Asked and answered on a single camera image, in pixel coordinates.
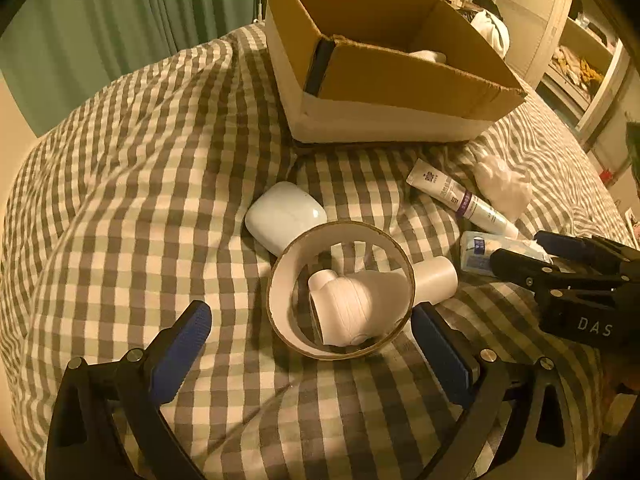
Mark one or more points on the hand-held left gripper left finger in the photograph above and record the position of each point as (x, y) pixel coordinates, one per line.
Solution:
(182, 350)

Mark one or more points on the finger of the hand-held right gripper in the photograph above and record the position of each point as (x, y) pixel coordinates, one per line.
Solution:
(520, 267)
(565, 246)

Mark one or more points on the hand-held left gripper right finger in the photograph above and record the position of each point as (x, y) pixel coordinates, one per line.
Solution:
(442, 355)

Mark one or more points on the blue and white tissue packet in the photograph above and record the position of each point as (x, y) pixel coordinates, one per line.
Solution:
(477, 252)

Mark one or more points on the cardboard box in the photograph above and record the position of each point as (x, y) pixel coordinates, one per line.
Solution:
(390, 85)

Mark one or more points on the crumpled white tissue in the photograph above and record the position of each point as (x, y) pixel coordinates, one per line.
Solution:
(502, 180)

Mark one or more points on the white tube with purple band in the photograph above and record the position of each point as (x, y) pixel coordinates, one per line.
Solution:
(450, 190)

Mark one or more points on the grey white checked blanket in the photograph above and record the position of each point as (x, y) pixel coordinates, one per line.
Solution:
(150, 185)

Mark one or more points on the white rounded plastic case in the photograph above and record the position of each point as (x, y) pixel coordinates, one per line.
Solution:
(285, 215)

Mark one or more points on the white shelf unit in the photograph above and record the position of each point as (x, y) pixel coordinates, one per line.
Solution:
(585, 60)

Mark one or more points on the white bag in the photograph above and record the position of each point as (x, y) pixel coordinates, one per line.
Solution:
(490, 27)

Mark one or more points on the white object in box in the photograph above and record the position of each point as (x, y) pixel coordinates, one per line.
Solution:
(427, 55)

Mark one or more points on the green curtain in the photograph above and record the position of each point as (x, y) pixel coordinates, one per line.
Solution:
(100, 10)

